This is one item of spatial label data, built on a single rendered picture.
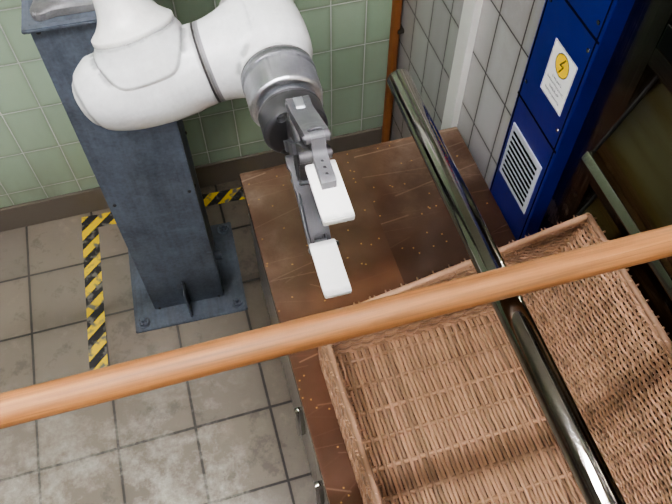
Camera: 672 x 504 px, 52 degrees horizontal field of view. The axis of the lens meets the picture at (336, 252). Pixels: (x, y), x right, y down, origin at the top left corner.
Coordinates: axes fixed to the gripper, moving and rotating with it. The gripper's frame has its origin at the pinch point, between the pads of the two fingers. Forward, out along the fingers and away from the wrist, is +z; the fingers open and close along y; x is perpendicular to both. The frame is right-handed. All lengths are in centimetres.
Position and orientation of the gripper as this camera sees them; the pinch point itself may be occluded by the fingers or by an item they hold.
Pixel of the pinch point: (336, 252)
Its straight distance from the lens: 69.0
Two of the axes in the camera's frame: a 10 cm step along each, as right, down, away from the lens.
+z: 2.7, 8.1, -5.2
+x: -9.6, 2.2, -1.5
